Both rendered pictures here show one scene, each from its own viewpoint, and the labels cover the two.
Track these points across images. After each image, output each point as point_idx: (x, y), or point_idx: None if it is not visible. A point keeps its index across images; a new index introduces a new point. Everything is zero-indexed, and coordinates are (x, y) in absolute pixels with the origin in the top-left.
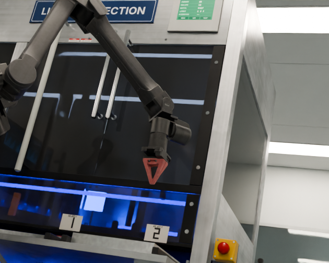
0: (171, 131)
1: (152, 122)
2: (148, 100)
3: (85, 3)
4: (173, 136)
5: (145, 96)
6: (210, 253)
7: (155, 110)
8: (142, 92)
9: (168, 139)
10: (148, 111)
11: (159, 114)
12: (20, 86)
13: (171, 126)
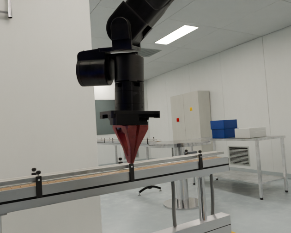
0: (114, 74)
1: (143, 64)
2: (151, 24)
3: None
4: (112, 83)
5: (157, 18)
6: None
7: (138, 39)
8: (163, 11)
9: (107, 81)
10: (139, 33)
11: (138, 50)
12: None
13: (112, 63)
